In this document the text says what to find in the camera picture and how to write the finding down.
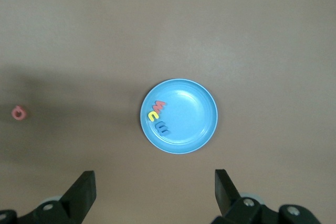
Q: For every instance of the blue plate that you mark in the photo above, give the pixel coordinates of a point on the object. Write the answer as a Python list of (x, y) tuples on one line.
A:
[(189, 119)]

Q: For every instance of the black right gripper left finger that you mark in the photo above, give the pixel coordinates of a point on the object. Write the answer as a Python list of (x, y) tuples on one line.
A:
[(78, 197)]

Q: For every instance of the red foam lowercase w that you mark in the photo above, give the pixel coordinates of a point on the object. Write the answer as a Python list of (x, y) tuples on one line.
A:
[(157, 106)]

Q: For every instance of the blue foam lowercase m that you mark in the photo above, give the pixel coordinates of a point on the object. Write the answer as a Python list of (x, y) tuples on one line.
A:
[(165, 132)]

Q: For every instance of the pink foam letter Q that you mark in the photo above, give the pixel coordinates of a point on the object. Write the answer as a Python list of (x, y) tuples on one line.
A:
[(13, 113)]

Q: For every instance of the yellow foam letter u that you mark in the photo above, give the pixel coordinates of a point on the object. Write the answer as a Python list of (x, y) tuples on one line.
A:
[(149, 116)]

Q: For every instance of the brown table cover sheet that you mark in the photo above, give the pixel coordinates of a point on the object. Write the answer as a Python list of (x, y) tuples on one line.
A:
[(236, 37)]

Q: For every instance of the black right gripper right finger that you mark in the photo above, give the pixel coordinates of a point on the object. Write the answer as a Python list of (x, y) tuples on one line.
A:
[(228, 200)]

